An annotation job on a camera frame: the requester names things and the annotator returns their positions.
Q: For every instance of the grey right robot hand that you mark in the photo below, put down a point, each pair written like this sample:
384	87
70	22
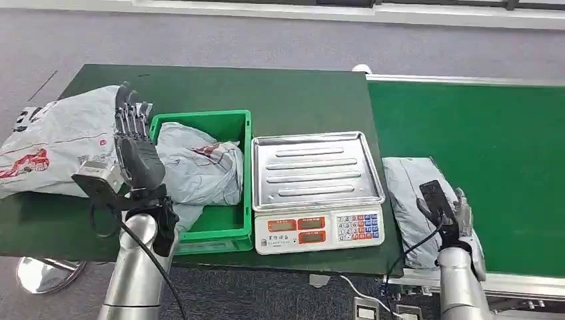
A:
463	216

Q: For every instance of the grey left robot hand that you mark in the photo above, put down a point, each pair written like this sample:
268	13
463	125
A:
141	161

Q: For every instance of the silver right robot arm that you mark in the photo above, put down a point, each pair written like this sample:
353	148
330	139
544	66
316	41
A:
459	287

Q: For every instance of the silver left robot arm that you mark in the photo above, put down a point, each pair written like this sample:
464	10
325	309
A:
134	274

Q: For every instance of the large grey red-print parcel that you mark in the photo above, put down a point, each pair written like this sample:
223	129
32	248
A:
57	141

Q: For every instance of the green conveyor belt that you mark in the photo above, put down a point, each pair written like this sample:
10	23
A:
485	128

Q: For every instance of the green plastic crate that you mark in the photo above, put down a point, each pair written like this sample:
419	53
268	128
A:
220	223

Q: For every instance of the grey floor socket box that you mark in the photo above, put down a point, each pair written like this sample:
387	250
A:
409	312
365	309

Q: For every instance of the white electronic scale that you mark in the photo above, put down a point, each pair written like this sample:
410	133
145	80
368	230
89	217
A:
318	229

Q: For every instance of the round chrome table base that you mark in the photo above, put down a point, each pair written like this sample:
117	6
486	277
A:
46	274

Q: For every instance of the steel weighing tray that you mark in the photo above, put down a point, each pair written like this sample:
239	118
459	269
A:
315	170

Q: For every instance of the small white tag under table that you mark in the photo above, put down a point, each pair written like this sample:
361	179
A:
318	280

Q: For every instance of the white round conveyor end cap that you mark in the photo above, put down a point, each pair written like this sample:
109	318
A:
362	68

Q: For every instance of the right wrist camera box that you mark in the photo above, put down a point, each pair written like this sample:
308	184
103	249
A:
435	198

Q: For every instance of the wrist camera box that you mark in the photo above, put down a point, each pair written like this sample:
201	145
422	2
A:
99	176
435	198

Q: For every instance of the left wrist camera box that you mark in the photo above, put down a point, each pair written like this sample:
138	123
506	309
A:
99	176

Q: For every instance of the silver conveyor frame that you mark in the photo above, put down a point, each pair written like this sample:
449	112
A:
521	286

